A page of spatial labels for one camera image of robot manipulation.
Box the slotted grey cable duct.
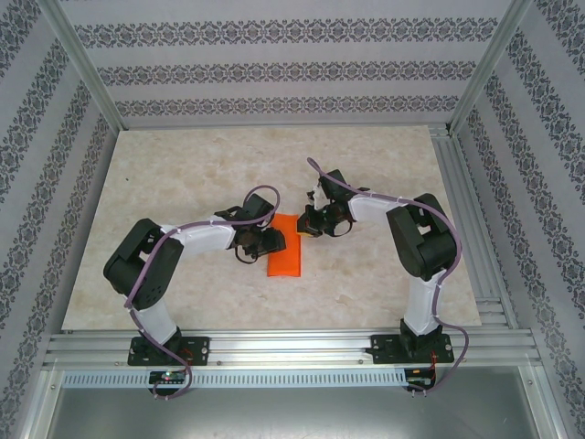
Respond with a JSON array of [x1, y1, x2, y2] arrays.
[[61, 369, 408, 389]]

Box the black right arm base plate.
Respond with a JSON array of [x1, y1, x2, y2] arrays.
[[370, 334, 456, 366]]

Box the grey metal panel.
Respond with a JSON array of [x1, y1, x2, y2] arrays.
[[45, 387, 557, 439]]

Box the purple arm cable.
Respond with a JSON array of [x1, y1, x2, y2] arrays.
[[305, 157, 472, 399], [123, 185, 281, 402]]

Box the aluminium side rail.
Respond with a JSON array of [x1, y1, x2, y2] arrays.
[[427, 123, 520, 331]]

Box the aluminium frame post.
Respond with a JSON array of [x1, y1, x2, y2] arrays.
[[520, 366, 575, 439], [446, 0, 537, 136], [36, 0, 125, 133], [13, 369, 65, 439]]

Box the orange paper sheet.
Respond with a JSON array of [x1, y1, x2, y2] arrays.
[[266, 212, 303, 279]]

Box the thin black left gripper cable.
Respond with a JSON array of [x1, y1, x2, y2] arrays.
[[231, 246, 258, 266]]

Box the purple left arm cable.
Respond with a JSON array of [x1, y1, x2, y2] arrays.
[[123, 185, 281, 402]]

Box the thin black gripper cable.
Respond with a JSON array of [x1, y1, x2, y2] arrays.
[[326, 221, 356, 239], [231, 246, 258, 266]]

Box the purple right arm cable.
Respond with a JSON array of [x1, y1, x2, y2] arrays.
[[305, 157, 472, 399]]

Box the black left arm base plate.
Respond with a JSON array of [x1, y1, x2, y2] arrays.
[[127, 337, 210, 367]]

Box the thin black right gripper cable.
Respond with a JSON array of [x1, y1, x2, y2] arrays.
[[326, 221, 356, 239]]

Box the aluminium mounting rail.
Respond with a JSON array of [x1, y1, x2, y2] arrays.
[[43, 327, 543, 370]]

